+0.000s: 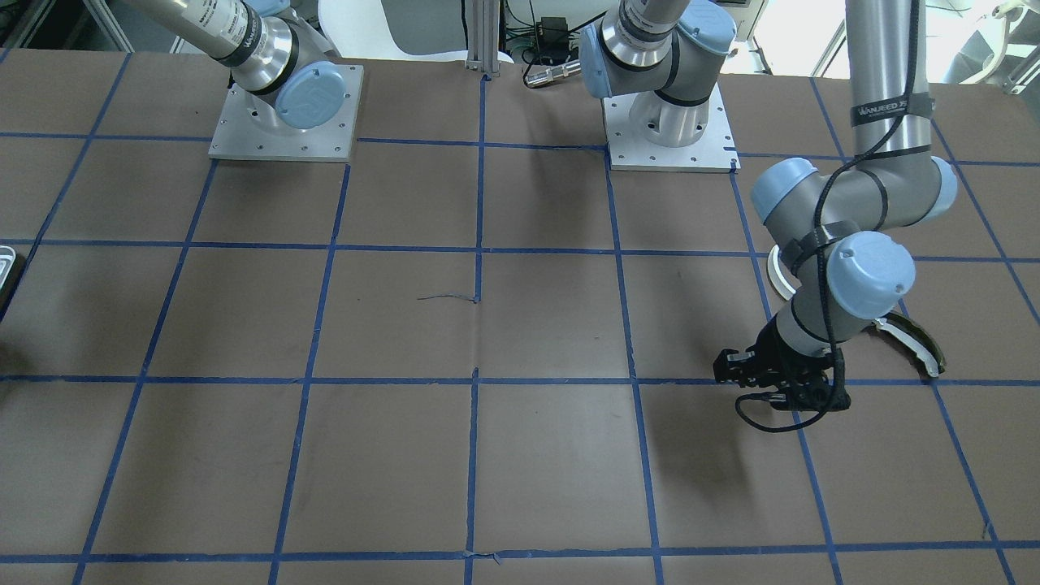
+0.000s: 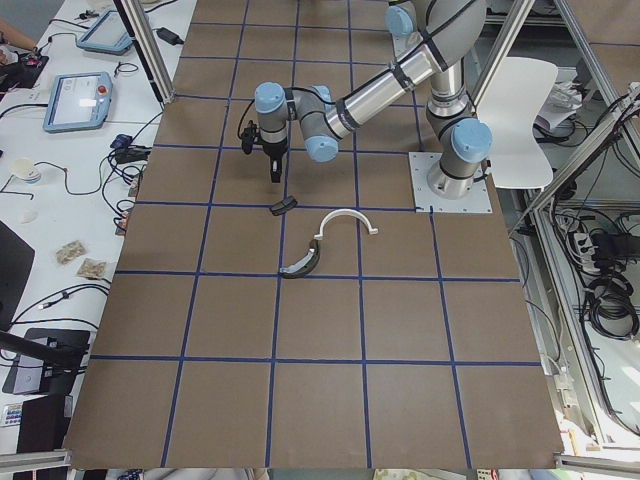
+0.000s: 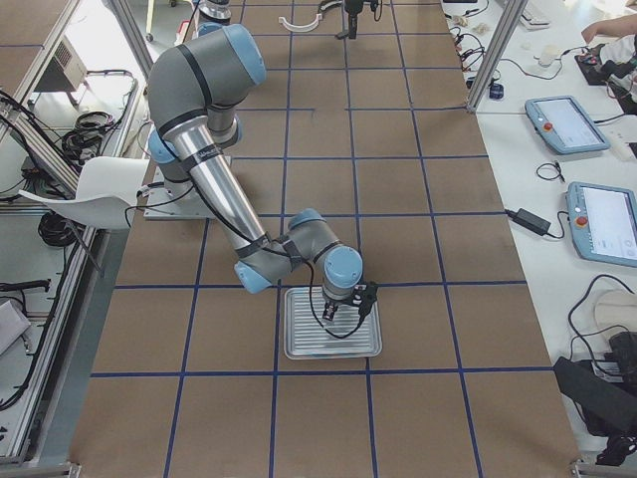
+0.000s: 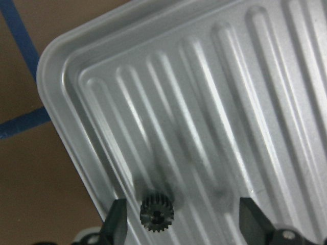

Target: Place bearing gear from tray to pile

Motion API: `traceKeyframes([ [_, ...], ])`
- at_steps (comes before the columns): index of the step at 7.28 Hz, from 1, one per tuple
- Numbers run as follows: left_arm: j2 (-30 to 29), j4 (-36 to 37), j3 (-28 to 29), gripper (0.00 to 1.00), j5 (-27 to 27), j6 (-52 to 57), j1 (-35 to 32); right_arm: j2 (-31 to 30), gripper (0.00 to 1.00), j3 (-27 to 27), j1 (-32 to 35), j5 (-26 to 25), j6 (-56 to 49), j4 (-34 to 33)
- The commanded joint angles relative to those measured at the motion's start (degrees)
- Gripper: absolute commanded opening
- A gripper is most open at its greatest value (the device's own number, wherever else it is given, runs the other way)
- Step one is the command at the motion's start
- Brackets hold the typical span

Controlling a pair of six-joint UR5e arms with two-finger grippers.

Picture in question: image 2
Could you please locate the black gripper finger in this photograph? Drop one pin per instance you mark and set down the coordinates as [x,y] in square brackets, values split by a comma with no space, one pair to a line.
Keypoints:
[275,169]

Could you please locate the small black brake pad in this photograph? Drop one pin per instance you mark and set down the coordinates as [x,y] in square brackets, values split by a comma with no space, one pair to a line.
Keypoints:
[283,206]

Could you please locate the black power adapter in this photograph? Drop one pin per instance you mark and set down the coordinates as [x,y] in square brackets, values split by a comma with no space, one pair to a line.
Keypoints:
[169,36]

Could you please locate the dark green curved brake shoe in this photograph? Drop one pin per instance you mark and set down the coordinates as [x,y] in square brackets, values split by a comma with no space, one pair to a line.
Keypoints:
[305,265]

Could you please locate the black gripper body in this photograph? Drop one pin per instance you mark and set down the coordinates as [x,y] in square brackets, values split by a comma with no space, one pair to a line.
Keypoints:
[272,151]

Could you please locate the aluminium frame post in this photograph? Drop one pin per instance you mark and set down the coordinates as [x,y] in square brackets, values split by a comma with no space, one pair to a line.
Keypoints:
[140,31]

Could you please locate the blue teach pendant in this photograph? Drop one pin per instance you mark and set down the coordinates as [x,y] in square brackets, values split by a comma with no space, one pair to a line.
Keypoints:
[78,102]
[106,35]

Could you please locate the white chair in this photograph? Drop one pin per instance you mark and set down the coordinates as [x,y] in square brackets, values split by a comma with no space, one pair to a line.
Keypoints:
[509,107]

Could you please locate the blue teach pendant far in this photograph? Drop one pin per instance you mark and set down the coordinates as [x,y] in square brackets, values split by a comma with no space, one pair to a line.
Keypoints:
[106,35]

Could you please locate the white curved plastic bracket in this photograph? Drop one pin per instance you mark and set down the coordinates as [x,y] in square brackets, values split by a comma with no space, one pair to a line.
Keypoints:
[344,215]

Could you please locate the black monitor stand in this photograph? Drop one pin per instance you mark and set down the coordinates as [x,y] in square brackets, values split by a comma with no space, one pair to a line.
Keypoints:
[47,360]

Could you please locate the blue teach pendant near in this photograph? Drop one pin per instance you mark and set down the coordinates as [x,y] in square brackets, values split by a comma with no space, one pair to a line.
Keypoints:
[78,102]

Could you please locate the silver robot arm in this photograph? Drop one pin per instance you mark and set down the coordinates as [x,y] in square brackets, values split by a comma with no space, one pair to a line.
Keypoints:
[466,141]
[445,33]

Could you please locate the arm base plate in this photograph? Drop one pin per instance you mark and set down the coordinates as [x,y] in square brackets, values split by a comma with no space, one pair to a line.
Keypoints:
[405,45]
[435,192]

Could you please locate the paper cup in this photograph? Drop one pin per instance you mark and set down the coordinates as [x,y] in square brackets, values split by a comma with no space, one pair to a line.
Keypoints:
[25,170]

